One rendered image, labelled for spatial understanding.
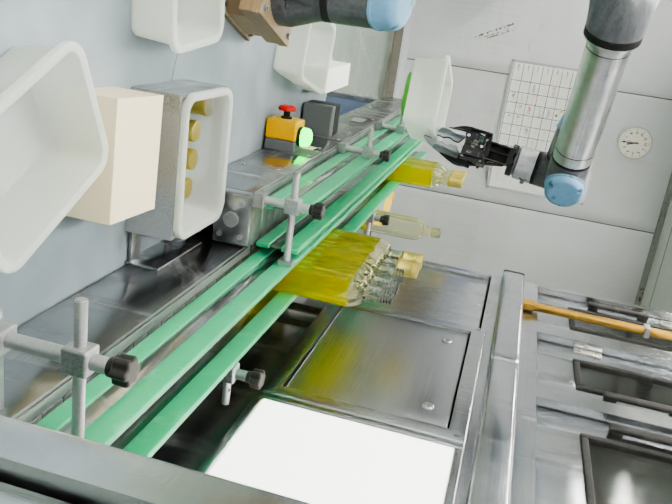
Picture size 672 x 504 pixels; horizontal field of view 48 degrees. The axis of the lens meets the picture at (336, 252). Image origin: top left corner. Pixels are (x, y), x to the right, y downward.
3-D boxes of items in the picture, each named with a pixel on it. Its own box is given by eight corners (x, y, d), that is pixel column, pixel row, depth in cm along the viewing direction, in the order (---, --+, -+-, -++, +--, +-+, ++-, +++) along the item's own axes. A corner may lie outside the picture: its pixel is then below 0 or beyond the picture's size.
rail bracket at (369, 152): (334, 153, 184) (387, 163, 181) (338, 123, 182) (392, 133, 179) (338, 150, 188) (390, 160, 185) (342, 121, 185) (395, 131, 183)
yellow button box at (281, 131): (261, 147, 169) (292, 153, 167) (265, 114, 166) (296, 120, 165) (271, 143, 175) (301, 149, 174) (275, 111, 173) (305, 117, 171)
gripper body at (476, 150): (467, 124, 163) (521, 140, 161) (468, 131, 172) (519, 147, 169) (456, 157, 163) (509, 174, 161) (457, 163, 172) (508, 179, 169)
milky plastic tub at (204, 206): (126, 233, 115) (178, 244, 113) (133, 85, 108) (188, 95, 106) (177, 207, 131) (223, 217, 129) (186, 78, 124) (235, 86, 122)
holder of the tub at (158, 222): (122, 264, 117) (168, 274, 115) (131, 86, 108) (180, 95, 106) (172, 235, 133) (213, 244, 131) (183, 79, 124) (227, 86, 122)
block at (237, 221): (209, 241, 132) (246, 249, 131) (214, 189, 129) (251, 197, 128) (217, 236, 136) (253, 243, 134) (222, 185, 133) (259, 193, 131)
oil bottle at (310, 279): (250, 286, 139) (361, 311, 135) (253, 257, 137) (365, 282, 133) (261, 276, 144) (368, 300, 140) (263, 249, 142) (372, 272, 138)
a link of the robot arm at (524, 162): (538, 153, 169) (526, 187, 169) (518, 147, 169) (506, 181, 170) (540, 147, 161) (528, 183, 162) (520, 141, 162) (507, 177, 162)
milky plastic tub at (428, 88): (410, 46, 163) (450, 51, 161) (418, 77, 185) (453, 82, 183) (394, 123, 162) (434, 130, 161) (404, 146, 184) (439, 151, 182)
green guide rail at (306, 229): (255, 246, 136) (297, 255, 134) (256, 241, 135) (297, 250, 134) (411, 127, 298) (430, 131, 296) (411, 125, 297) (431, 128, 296)
